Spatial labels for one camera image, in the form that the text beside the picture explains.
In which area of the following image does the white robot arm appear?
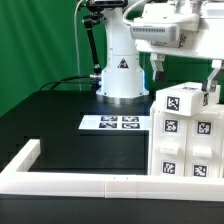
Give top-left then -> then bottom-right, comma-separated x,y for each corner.
86,0 -> 224,103

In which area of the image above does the white marker base plate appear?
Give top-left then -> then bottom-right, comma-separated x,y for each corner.
79,115 -> 151,131

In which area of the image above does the white cable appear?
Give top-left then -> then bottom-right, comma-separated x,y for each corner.
73,0 -> 87,92

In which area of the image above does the white cabinet top block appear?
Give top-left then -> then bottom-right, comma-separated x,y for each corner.
156,82 -> 221,116

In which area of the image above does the white cabinet body box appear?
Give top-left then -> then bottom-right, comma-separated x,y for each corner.
149,104 -> 224,177

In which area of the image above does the white U-shaped fence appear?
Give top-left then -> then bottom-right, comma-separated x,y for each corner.
0,139 -> 224,202

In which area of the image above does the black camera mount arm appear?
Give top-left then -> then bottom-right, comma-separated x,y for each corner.
82,0 -> 103,91

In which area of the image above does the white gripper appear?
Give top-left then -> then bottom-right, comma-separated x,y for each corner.
134,1 -> 224,92

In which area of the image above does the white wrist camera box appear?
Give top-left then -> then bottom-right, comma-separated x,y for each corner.
130,24 -> 181,48

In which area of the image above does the black cable bundle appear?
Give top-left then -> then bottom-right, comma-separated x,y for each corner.
39,75 -> 101,92

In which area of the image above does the white cabinet door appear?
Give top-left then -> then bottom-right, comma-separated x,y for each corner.
152,112 -> 187,176
185,113 -> 224,178

